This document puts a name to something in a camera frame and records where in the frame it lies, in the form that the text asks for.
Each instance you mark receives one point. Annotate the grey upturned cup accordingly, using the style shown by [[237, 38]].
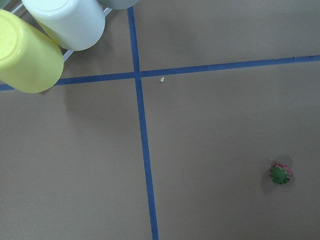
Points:
[[118, 4]]

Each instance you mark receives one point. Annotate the white upturned cup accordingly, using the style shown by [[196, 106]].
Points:
[[67, 20]]

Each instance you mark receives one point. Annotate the yellow upturned cup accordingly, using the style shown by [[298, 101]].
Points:
[[30, 61]]

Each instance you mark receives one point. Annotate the red strawberry on table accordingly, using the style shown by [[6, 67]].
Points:
[[280, 173]]

